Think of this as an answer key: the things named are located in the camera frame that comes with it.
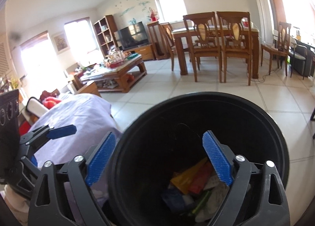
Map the blue and white carton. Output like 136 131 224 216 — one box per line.
161 188 187 213

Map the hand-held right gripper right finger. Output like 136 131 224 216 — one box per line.
202 130 291 226

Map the red box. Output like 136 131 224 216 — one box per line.
19 121 31 134

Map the wooden armchair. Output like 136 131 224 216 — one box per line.
64 63 84 93

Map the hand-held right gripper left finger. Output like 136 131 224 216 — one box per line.
28 131 117 226

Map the tall wooden stand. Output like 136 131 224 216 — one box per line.
146 21 170 60

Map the black floor cable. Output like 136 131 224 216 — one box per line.
255 67 280 84

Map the red cushion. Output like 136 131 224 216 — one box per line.
41 90 62 109

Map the white standing air conditioner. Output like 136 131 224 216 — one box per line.
253 0 275 47

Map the white lattice cabinet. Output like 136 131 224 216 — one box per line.
0 41 7 76

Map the green and white packet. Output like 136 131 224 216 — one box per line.
192 190 212 215

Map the yellow snack bag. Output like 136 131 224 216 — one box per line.
170 157 208 195

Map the wooden coffee table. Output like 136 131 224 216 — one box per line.
79 54 147 93

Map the black television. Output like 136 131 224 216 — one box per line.
114 21 150 50

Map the wooden dining table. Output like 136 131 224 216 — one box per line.
171 25 260 79

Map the purple tablecloth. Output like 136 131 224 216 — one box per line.
26 93 123 226

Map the wooden television cabinet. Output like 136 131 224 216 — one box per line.
123 44 155 61

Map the black trash bin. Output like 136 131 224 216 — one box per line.
109 91 290 226

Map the small wall painting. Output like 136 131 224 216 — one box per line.
52 31 70 55

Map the black armchair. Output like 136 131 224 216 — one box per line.
288 36 315 79

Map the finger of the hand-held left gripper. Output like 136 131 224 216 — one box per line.
20 125 77 151
7 156 42 200

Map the wooden dining chair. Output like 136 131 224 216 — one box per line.
183 12 222 83
260 21 292 77
216 11 252 86
157 22 178 71

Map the wooden sofa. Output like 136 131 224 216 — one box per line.
25 80 102 123

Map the wooden bookshelf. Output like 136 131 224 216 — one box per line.
94 15 119 56

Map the white sofa cushion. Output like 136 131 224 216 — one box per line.
26 97 50 118

